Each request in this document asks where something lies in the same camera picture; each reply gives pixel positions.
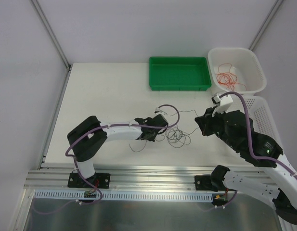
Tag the aluminium frame post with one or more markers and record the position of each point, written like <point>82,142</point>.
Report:
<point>43,18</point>
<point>265,24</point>

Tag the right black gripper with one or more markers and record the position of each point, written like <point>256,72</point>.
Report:
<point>209,123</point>

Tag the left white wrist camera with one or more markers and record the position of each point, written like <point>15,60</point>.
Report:
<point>158,110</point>

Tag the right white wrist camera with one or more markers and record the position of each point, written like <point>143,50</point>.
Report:
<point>222,104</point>

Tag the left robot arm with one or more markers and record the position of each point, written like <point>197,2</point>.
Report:
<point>89,136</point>

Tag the green plastic tray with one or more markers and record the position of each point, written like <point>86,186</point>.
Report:
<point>170,73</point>

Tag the aluminium mounting rail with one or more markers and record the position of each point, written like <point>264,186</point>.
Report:
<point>123,178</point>

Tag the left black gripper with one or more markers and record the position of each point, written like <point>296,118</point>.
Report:
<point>159,122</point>

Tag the white slotted cable duct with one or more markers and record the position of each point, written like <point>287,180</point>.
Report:
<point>125,196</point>

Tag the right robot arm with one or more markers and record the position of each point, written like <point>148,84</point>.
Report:
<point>282,197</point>

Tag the white solid plastic basket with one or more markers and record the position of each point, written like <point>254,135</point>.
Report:
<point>235,69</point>

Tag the right aluminium frame post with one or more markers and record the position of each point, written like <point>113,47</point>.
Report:
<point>265,24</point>

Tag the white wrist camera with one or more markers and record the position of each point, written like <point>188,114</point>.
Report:
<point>222,104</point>
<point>158,110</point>

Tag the left aluminium frame post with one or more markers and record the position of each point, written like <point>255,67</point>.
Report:
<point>43,18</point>

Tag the white perforated plastic basket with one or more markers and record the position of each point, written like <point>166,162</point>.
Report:
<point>263,113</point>

